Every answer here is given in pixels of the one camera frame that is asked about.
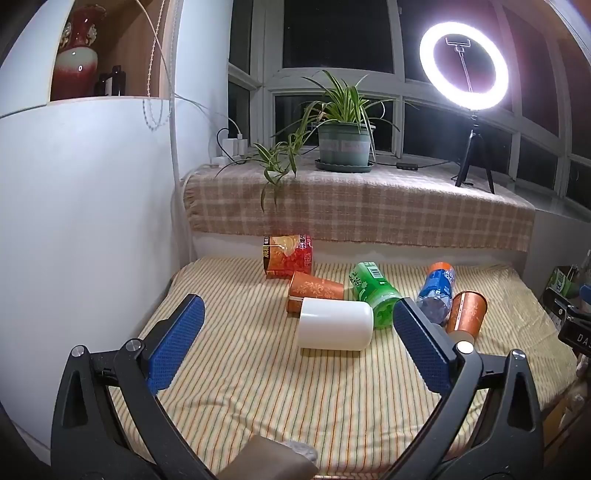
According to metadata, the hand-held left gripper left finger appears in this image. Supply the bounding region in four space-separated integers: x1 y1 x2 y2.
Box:
51 293 218 480

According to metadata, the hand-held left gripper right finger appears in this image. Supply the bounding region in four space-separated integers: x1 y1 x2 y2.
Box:
379 298 546 480

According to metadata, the white cup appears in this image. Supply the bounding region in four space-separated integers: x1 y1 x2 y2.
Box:
297 298 374 350

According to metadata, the orange patterned paper cup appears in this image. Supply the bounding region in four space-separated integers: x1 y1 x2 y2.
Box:
287 271 345 315
445 291 488 344

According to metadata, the blue drink bottle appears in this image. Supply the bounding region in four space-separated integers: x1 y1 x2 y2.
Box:
417 261 457 324

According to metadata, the green drink bottle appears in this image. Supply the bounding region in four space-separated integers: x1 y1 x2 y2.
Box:
348 261 402 329

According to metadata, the yellow striped cloth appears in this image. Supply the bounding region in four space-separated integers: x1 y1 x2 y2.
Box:
108 256 578 476

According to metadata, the red snack container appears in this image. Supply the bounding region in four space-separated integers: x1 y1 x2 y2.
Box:
263 234 313 279

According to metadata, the brown padded object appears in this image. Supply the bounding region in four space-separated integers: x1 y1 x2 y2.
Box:
217 436 319 480

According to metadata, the brown plaid cloth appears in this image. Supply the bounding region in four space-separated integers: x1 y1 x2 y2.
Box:
183 161 536 252

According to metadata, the grey cloth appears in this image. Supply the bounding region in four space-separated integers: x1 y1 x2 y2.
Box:
281 440 319 464

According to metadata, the white cabinet with niche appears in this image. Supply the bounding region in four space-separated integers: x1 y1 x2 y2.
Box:
0 0 195 462

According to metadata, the dark pot saucer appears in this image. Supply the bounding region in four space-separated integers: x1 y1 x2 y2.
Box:
315 158 376 174

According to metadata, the white power strip with chargers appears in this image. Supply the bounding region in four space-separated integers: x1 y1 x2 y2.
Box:
211 134 250 168

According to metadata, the white vertical pipe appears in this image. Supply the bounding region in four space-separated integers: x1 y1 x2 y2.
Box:
168 0 195 273

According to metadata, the black tripod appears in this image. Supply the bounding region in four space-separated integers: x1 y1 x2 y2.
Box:
455 113 496 195

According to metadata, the green plant pot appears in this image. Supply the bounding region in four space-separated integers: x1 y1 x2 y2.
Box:
318 122 376 167

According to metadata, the spider plant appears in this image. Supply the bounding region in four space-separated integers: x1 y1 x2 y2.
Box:
215 69 419 213

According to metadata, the dark glass bottle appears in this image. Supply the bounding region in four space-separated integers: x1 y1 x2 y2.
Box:
95 65 126 97

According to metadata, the red ceramic vase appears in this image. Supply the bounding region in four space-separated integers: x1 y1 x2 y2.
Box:
51 4 107 100

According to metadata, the phone holder on pole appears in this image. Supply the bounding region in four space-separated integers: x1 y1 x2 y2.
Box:
445 38 474 93

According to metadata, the black cable with controller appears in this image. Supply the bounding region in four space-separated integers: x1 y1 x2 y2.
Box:
374 152 458 171

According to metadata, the white bead cord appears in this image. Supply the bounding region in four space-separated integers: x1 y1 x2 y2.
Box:
142 0 169 134

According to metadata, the ring light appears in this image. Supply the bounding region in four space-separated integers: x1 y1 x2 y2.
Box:
419 21 509 112

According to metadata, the white window frame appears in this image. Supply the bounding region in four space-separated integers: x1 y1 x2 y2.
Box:
228 0 591 208

